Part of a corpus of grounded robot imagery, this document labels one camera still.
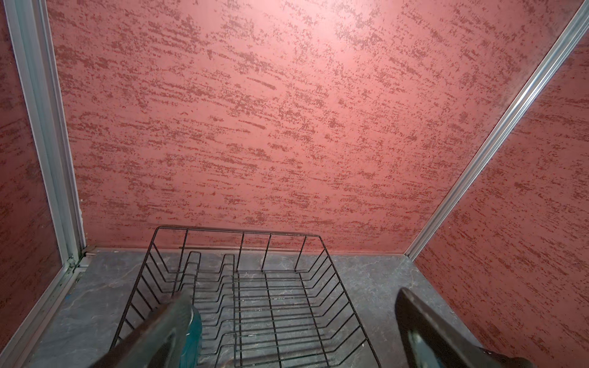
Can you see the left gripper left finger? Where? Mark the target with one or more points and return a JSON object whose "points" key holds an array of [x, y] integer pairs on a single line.
{"points": [[159, 340]]}

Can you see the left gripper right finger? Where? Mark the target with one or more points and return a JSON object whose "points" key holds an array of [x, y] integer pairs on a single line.
{"points": [[429, 341]]}

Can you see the left corner aluminium profile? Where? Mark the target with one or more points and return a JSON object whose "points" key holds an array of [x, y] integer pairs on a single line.
{"points": [[34, 51]]}

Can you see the corner aluminium profile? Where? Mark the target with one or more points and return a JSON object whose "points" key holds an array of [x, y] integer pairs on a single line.
{"points": [[546, 70], [34, 51]]}

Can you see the right corner aluminium profile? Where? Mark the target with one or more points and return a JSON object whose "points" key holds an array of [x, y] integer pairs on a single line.
{"points": [[546, 70]]}

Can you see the black wire dish rack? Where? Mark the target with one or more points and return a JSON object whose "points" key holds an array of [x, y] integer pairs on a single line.
{"points": [[265, 299]]}

